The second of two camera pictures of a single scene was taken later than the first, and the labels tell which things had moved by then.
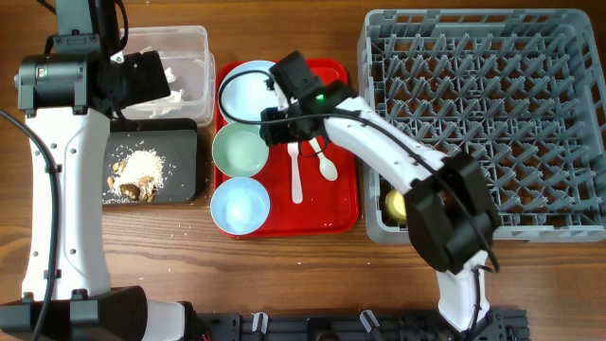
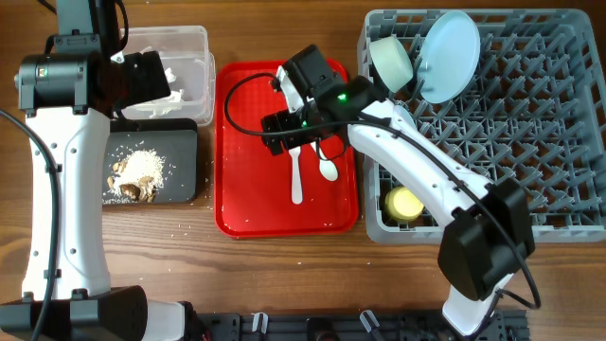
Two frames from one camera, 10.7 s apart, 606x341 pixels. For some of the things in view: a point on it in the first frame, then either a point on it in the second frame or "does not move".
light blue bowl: [240, 206] to [404, 116]
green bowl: [239, 151] to [393, 62]
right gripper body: [282, 124] does not move
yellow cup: [395, 205] does not move
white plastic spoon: [328, 169] does not move
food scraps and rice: [135, 178] does not move
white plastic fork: [296, 183] does not move
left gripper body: [140, 83] does not move
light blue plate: [245, 95] to [450, 57]
